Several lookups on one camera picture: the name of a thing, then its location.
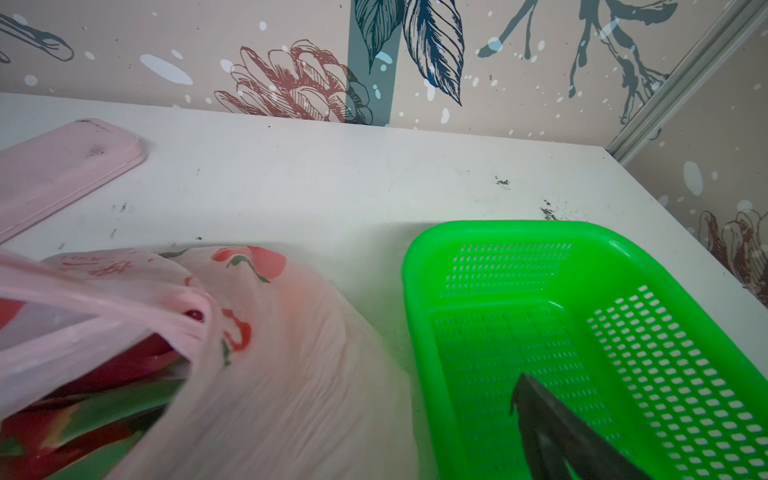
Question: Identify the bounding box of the pink plastic bag with fruit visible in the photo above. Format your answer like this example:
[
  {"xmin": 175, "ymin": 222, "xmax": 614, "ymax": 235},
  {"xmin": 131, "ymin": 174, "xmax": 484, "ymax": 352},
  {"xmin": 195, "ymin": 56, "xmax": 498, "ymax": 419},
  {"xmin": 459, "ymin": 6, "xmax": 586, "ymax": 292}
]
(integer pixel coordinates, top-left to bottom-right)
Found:
[{"xmin": 1, "ymin": 246, "xmax": 419, "ymax": 479}]

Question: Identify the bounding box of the green plastic basket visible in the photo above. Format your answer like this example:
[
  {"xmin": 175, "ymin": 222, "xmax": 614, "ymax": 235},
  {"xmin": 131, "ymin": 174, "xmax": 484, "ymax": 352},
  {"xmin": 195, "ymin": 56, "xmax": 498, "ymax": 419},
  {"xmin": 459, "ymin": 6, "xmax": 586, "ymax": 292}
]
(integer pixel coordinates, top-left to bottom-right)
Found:
[{"xmin": 402, "ymin": 221, "xmax": 767, "ymax": 479}]

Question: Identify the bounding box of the pink rectangular lid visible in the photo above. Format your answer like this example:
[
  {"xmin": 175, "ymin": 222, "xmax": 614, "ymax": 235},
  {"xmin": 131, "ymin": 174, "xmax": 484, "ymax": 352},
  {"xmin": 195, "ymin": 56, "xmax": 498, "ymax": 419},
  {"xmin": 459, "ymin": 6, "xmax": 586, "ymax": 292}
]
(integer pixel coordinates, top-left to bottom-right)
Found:
[{"xmin": 1, "ymin": 118, "xmax": 147, "ymax": 242}]

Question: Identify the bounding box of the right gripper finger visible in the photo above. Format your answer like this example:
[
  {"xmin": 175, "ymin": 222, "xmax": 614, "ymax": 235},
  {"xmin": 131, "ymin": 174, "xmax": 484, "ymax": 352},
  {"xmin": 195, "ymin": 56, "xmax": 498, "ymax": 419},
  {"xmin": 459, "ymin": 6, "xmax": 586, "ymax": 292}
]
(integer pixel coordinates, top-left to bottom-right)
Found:
[{"xmin": 510, "ymin": 374, "xmax": 649, "ymax": 480}]

